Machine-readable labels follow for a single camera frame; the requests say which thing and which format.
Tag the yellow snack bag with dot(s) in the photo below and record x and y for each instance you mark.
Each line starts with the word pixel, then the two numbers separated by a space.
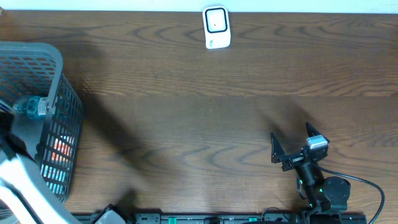
pixel 57 164

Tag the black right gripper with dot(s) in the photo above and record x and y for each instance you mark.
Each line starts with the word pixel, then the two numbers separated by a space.
pixel 278 154

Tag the white barcode scanner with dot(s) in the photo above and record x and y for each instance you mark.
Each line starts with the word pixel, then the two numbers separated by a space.
pixel 216 27

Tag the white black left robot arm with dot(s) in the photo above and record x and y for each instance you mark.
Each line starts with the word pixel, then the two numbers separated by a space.
pixel 23 189

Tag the grey plastic shopping basket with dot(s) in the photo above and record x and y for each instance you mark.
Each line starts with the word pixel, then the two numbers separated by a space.
pixel 36 69

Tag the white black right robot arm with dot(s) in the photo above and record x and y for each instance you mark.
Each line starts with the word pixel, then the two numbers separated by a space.
pixel 325 195

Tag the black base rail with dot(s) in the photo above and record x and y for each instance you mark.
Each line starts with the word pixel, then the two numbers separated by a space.
pixel 270 215

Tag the blue mouthwash bottle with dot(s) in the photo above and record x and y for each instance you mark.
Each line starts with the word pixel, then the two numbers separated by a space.
pixel 32 107

